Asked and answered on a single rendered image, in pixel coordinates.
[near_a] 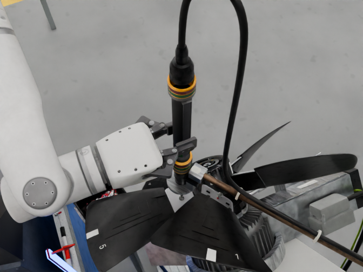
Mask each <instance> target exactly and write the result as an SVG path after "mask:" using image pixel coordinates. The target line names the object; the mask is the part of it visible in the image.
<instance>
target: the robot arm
mask: <svg viewBox="0 0 363 272"><path fill-rule="evenodd" d="M164 134H167V135H172V134H173V128H172V121H171V122H169V123H166V124H165V123H164V122H160V123H159V122H157V121H154V120H151V119H149V118H147V117H146V116H144V115H142V116H141V117H140V118H139V119H138V120H137V121H136V122H135V123H134V124H133V125H130V126H128V127H125V128H122V129H121V130H118V131H116V132H114V133H112V134H110V135H108V136H106V137H105V138H103V139H101V140H100V141H98V142H96V146H94V148H95V150H93V151H92V149H91V147H90V145H88V146H86V147H83V148H80V149H77V150H75V151H72V152H70V153H67V154H64V155H61V156H57V154H56V151H55V148H54V146H53V143H52V140H51V138H50V135H49V131H48V128H47V125H46V122H45V119H44V114H43V109H42V99H41V95H40V93H39V90H38V87H37V85H36V82H35V80H34V77H33V75H32V73H31V70H30V68H29V65H28V62H27V61H26V58H25V55H24V53H23V51H22V48H21V46H20V44H19V42H18V39H17V37H16V35H15V32H14V30H13V28H12V26H11V23H10V21H9V19H8V16H7V14H6V12H5V9H4V7H3V4H2V2H1V0H0V169H1V171H2V173H3V177H2V179H1V195H2V198H3V202H4V204H5V207H6V209H7V211H8V212H9V214H10V216H11V217H12V218H13V219H14V220H15V221H16V222H18V223H23V222H25V221H28V220H31V219H33V218H36V217H38V216H39V217H44V216H49V215H52V214H54V213H56V212H58V211H59V210H60V209H62V207H64V206H66V205H69V204H71V203H74V202H76V201H79V200H81V199H84V198H87V197H89V196H92V195H94V194H97V193H100V192H102V191H105V190H106V186H105V184H106V183H108V185H109V186H112V188H113V189H117V188H123V187H128V186H133V185H136V184H139V183H142V182H146V181H149V180H152V179H155V178H165V179H170V178H171V177H172V172H173V167H174V165H175V162H176V160H177V159H178V156H180V155H182V154H185V153H187V152H190V151H192V150H194V148H196V147H197V138H196V137H191V138H189V139H186V140H183V141H181V142H178V143H176V146H175V147H172V148H167V149H163V150H159V149H158V146H157V144H156V142H155V140H156V139H158V138H159V137H161V136H163V135H164ZM164 162H166V167H165V168H163V165H162V164H163V163H164Z"/></svg>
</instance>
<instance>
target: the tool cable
mask: <svg viewBox="0 0 363 272"><path fill-rule="evenodd" d="M191 1H192V0H183V1H182V4H181V8H180V15H179V29H178V47H179V48H180V49H183V48H185V41H186V23H187V14H188V10H189V6H190V3H191ZM230 1H231V3H232V5H233V6H234V9H235V11H236V14H237V17H238V22H239V30H240V47H239V59H238V68H237V76H236V83H235V87H234V93H233V99H232V105H231V111H230V116H229V120H228V126H227V132H226V138H225V145H224V151H223V162H222V165H223V173H224V176H225V178H226V180H227V182H228V183H229V184H230V185H231V186H232V187H233V188H234V189H235V190H236V191H238V193H237V195H236V198H235V199H236V200H238V196H239V194H242V195H243V196H245V197H246V198H248V199H250V200H251V201H253V202H254V203H256V204H258V205H260V206H261V207H263V208H265V209H267V210H268V211H270V212H272V213H273V214H275V215H277V216H279V217H281V218H282V219H284V220H286V221H288V222H290V223H291V224H293V225H295V226H297V227H299V228H301V229H302V230H304V231H306V232H308V233H310V234H312V235H313V236H315V239H314V240H312V242H313V243H316V242H317V240H318V239H321V240H323V241H324V242H326V243H328V244H330V245H332V246H334V247H335V248H337V249H339V250H341V251H343V252H344V253H346V254H348V255H350V256H352V257H353V258H355V259H357V260H359V261H361V262H363V256H361V255H359V254H357V253H355V252H354V251H352V250H350V249H348V248H346V247H344V246H342V245H341V244H339V243H337V242H335V241H333V240H331V239H329V238H328V237H326V236H324V235H322V234H321V230H318V231H317V232H316V231H315V230H313V229H311V228H309V227H308V226H306V225H304V224H302V223H300V222H298V221H297V220H295V219H293V218H291V217H289V216H287V215H286V214H284V213H282V212H280V211H278V210H276V209H275V208H273V207H271V206H269V205H268V204H266V203H264V202H262V201H260V200H259V199H257V198H255V197H254V196H252V195H251V194H249V193H248V192H246V191H245V190H243V188H240V187H239V186H238V185H237V184H236V183H235V182H234V181H233V180H232V179H231V177H230V175H229V173H228V168H227V160H228V152H229V148H230V142H231V137H232V132H233V127H234V122H235V118H236V113H237V108H238V103H239V98H240V93H241V87H242V84H243V78H244V72H245V65H246V57H247V48H248V22H247V15H246V12H245V8H244V6H243V3H242V1H241V0H230Z"/></svg>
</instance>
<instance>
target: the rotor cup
mask: <svg viewBox="0 0 363 272"><path fill-rule="evenodd" d="M222 162H223V155H214V156H211V157H207V158H203V159H200V160H198V161H196V162H194V163H192V166H193V165H194V164H195V163H198V164H200V165H201V166H203V165H204V164H206V163H211V164H210V165H209V166H206V167H205V168H207V174H209V173H210V175H211V176H212V177H214V178H216V179H218V180H220V181H222V182H223V183H225V184H227V185H229V186H231V185H230V184H229V183H228V182H227V180H226V178H225V176H224V173H223V165H222ZM229 162H230V160H229V158H228V160H227V168H228V173H229V175H230V177H231V175H232V174H234V173H232V171H233V170H232V171H231V168H230V164H229ZM202 185H207V186H209V187H210V188H212V189H214V190H215V191H217V192H221V193H222V194H223V196H225V197H226V198H228V199H230V200H231V201H232V203H233V212H234V213H236V212H238V211H240V210H241V209H242V208H243V207H244V206H245V205H246V202H244V201H242V200H240V199H238V200H236V199H235V198H236V197H235V196H233V195H231V194H230V193H228V192H226V191H224V190H222V189H220V188H219V187H217V186H215V185H211V184H210V183H209V182H208V181H206V180H204V179H203V181H202V182H201V184H199V185H198V187H196V188H195V189H194V191H193V192H192V193H193V195H194V196H195V195H196V194H198V193H200V187H202ZM231 187H232V186H231Z"/></svg>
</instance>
